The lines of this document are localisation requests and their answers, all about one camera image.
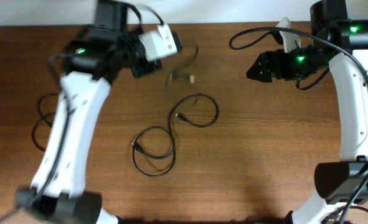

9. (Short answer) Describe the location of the black USB cable bundle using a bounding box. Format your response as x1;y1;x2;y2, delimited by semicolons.
164;45;200;94

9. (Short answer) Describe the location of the black micro USB cable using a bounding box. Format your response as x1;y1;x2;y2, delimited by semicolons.
131;93;220;178

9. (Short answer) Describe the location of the right camera cable black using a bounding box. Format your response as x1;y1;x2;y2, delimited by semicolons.
229;26;368;224

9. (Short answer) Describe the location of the camera cable black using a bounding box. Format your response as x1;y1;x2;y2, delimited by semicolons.
229;26;368;224
0;1;166;224

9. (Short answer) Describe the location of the left camera cable black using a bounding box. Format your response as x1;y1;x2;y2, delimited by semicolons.
0;1;166;224

